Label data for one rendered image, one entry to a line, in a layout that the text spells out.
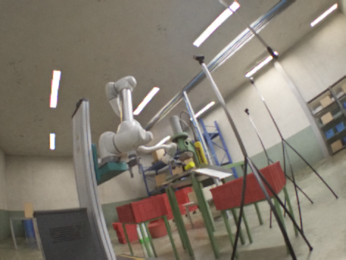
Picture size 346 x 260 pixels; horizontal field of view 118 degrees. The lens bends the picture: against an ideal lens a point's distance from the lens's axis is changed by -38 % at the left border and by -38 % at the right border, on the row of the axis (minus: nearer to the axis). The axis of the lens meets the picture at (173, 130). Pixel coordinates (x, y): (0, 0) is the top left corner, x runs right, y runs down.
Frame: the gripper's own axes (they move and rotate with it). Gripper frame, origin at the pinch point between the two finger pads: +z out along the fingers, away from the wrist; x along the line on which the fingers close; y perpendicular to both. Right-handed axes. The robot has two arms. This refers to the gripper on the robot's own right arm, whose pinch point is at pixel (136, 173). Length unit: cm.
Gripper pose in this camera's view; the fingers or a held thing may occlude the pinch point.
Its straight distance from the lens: 154.6
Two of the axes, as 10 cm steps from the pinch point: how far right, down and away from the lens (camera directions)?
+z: 2.8, 8.8, -3.7
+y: -6.4, -1.2, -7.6
